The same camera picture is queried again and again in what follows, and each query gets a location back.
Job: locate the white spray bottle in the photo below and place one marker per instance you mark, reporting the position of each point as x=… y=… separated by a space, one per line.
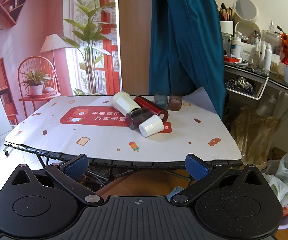
x=268 y=56

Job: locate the teal curtain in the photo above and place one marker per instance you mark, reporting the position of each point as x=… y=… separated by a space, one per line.
x=184 y=42

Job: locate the grey desk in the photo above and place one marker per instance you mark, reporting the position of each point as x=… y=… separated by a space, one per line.
x=284 y=90

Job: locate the pink room wall poster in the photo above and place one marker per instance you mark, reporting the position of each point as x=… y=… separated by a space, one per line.
x=33 y=30

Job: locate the white pump bottle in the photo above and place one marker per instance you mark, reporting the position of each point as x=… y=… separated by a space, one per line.
x=236 y=46

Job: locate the large white cup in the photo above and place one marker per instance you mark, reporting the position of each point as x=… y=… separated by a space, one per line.
x=123 y=103

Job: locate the white printed table mat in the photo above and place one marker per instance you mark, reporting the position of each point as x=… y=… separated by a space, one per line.
x=96 y=140

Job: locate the red transparent cup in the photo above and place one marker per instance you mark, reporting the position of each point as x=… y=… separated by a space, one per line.
x=152 y=106

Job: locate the dark smoke transparent cup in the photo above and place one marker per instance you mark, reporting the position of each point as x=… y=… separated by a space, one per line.
x=137 y=118

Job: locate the clear dome container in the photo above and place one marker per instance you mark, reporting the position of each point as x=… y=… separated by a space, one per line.
x=271 y=40

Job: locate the white brush holder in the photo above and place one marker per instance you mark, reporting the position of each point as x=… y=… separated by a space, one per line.
x=226 y=27

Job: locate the white round vanity mirror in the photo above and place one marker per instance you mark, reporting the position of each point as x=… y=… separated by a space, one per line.
x=245 y=8

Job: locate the brown transparent cup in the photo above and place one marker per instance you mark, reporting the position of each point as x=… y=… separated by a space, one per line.
x=175 y=102

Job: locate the red flat box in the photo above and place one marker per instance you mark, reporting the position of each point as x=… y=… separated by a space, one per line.
x=232 y=59

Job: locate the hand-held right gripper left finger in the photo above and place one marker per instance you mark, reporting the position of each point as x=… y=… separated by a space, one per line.
x=76 y=168

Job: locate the bunch of makeup brushes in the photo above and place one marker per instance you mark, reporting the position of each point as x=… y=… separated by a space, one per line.
x=226 y=12

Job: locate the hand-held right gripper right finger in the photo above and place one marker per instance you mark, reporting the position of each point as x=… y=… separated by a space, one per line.
x=198 y=168

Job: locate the small white cup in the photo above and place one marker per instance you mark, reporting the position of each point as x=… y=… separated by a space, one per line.
x=151 y=126

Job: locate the red vase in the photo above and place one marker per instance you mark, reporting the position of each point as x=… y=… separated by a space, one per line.
x=286 y=60

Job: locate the wooden cabinet panel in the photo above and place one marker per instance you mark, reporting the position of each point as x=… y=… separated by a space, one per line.
x=134 y=42

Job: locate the yellow plastic bag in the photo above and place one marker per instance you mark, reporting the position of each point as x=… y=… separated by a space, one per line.
x=254 y=132

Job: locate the blue cloth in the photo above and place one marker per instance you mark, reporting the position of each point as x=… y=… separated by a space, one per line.
x=175 y=192

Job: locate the grey transparent cup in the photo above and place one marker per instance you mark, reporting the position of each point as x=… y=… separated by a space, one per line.
x=161 y=101

